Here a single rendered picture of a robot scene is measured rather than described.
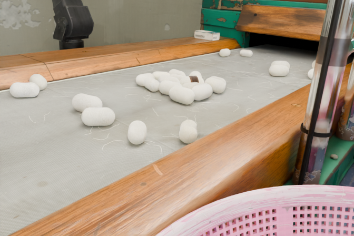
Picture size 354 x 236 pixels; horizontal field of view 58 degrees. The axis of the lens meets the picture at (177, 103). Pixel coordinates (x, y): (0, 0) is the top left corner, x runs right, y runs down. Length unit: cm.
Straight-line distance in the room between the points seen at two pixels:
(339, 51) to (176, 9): 191
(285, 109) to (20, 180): 26
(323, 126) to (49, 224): 22
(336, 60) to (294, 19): 56
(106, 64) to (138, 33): 180
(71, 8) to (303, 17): 56
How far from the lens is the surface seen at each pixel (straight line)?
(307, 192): 22
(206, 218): 18
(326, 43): 28
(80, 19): 86
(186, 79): 47
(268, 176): 28
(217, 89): 47
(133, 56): 63
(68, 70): 54
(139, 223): 18
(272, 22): 86
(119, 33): 252
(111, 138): 32
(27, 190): 26
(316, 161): 31
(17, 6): 263
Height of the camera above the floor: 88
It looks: 19 degrees down
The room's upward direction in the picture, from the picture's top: 3 degrees clockwise
